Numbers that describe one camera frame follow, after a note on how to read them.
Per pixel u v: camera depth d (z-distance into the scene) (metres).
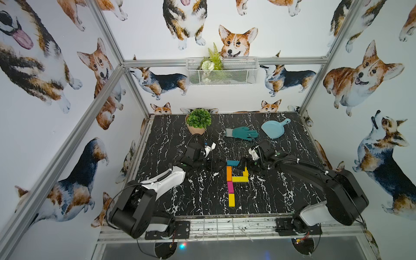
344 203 0.43
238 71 0.92
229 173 0.90
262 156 0.68
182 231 0.73
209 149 0.78
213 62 0.82
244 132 1.11
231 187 0.86
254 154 0.73
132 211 0.43
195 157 0.70
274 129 1.14
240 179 0.89
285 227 0.73
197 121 0.96
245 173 0.90
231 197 0.82
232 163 0.95
